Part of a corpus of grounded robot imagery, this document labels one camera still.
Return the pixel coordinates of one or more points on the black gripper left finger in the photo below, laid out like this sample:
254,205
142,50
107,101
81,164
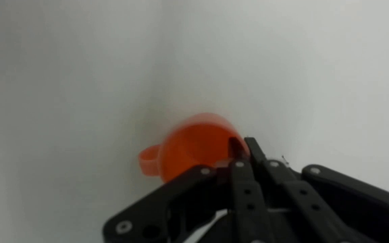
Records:
178,208

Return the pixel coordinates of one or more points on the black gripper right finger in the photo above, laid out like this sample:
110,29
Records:
320,203

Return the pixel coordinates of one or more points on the orange plastic cup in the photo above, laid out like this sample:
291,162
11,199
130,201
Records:
200,139

